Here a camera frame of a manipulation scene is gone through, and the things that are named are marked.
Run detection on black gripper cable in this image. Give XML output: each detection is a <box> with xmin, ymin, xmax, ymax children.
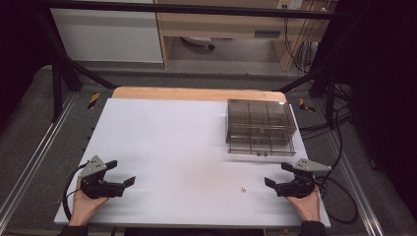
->
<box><xmin>314</xmin><ymin>104</ymin><xmax>360</xmax><ymax>226</ymax></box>
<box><xmin>61</xmin><ymin>159</ymin><xmax>91</xmax><ymax>222</ymax></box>

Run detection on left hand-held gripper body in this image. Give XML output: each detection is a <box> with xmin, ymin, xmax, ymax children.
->
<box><xmin>79</xmin><ymin>154</ymin><xmax>126</xmax><ymax>200</ymax></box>

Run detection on white power strip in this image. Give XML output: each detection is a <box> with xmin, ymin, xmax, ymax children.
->
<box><xmin>276</xmin><ymin>0</ymin><xmax>305</xmax><ymax>11</ymax></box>

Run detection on clear smoky plastic drawer box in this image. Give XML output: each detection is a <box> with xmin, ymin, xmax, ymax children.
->
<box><xmin>225</xmin><ymin>98</ymin><xmax>298</xmax><ymax>157</ymax></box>

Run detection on light wooden table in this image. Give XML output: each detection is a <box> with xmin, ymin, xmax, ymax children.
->
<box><xmin>111</xmin><ymin>86</ymin><xmax>288</xmax><ymax>103</ymax></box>

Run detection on hanging black desk cables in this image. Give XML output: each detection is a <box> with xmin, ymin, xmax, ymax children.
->
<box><xmin>282</xmin><ymin>15</ymin><xmax>322</xmax><ymax>75</ymax></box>

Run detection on light wooden office desk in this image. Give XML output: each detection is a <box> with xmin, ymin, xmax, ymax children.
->
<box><xmin>153</xmin><ymin>0</ymin><xmax>338</xmax><ymax>72</ymax></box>

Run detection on office chair wheel base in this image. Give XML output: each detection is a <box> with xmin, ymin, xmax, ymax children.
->
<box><xmin>180</xmin><ymin>35</ymin><xmax>216</xmax><ymax>51</ymax></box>

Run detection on person's right hand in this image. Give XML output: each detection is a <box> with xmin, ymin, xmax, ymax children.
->
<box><xmin>284</xmin><ymin>186</ymin><xmax>322</xmax><ymax>224</ymax></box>

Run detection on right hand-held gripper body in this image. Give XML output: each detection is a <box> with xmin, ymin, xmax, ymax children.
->
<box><xmin>275</xmin><ymin>158</ymin><xmax>332</xmax><ymax>199</ymax></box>

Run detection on black floor cable bundle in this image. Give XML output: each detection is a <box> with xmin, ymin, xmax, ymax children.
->
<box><xmin>299</xmin><ymin>83</ymin><xmax>354</xmax><ymax>142</ymax></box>

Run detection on black metal frame leg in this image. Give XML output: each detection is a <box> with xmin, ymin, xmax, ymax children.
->
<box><xmin>34</xmin><ymin>9</ymin><xmax>118</xmax><ymax>124</ymax></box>
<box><xmin>276</xmin><ymin>60</ymin><xmax>339</xmax><ymax>126</ymax></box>

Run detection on dark curtain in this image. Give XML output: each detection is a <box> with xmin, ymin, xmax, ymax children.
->
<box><xmin>0</xmin><ymin>0</ymin><xmax>54</xmax><ymax>123</ymax></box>
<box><xmin>314</xmin><ymin>0</ymin><xmax>417</xmax><ymax>212</ymax></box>

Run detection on black metal frame crossbar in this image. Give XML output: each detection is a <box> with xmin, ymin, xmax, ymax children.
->
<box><xmin>32</xmin><ymin>0</ymin><xmax>349</xmax><ymax>21</ymax></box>

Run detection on yellow black floor tape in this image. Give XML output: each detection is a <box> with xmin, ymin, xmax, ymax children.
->
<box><xmin>87</xmin><ymin>91</ymin><xmax>101</xmax><ymax>111</ymax></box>
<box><xmin>298</xmin><ymin>97</ymin><xmax>317</xmax><ymax>114</ymax></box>

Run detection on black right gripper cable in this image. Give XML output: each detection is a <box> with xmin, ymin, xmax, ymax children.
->
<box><xmin>314</xmin><ymin>104</ymin><xmax>360</xmax><ymax>226</ymax></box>

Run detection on white cabinet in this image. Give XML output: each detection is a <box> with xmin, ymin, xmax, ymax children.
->
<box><xmin>49</xmin><ymin>7</ymin><xmax>164</xmax><ymax>64</ymax></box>

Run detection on aluminium floor rail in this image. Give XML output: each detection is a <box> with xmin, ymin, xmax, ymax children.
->
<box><xmin>0</xmin><ymin>92</ymin><xmax>79</xmax><ymax>228</ymax></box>
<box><xmin>323</xmin><ymin>130</ymin><xmax>386</xmax><ymax>236</ymax></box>

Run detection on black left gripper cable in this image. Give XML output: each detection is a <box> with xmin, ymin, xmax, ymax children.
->
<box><xmin>61</xmin><ymin>159</ymin><xmax>91</xmax><ymax>222</ymax></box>

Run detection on person's left hand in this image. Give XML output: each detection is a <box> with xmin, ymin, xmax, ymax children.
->
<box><xmin>68</xmin><ymin>178</ymin><xmax>110</xmax><ymax>227</ymax></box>

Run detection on white table cover sheet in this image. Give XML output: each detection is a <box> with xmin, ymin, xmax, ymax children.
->
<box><xmin>53</xmin><ymin>97</ymin><xmax>331</xmax><ymax>229</ymax></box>

